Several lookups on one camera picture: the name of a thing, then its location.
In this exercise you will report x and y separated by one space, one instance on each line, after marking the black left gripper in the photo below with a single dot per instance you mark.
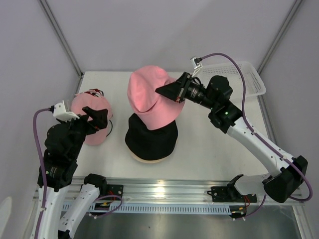
99 119

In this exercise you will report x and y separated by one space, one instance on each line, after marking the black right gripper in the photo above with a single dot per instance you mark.
177 90

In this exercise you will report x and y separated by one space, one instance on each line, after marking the pink baseball cap white logo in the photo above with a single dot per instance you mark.
92 107

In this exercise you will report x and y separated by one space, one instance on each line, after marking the red baseball cap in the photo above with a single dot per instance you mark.
95 92

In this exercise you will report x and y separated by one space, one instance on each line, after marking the pink bucket hat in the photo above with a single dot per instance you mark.
153 109

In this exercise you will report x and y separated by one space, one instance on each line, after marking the beige bucket hat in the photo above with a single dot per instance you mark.
147 161

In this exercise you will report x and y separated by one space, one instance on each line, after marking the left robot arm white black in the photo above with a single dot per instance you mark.
57 166

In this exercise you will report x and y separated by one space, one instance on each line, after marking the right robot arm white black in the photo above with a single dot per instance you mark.
285 172

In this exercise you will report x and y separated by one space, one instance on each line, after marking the white plastic basket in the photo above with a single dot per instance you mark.
253 82

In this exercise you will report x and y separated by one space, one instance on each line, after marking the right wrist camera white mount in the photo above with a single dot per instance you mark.
197 65

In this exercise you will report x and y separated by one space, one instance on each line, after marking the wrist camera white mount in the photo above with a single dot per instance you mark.
61 112
197 65

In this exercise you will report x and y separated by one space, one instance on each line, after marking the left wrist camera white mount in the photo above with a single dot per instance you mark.
61 112

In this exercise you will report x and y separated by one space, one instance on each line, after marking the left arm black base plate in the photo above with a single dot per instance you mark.
113 191

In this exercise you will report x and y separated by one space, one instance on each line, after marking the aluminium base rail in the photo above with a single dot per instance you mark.
152 191

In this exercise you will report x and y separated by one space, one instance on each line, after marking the white slotted cable duct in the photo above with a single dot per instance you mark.
207 209

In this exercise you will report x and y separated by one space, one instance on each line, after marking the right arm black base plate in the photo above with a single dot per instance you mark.
228 193

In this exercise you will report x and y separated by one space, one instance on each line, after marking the left aluminium corner post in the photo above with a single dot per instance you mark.
44 4

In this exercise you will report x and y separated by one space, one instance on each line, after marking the aluminium corner post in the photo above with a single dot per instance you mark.
44 4
288 20

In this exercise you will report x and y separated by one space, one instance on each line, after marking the right aluminium corner post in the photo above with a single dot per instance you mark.
288 20

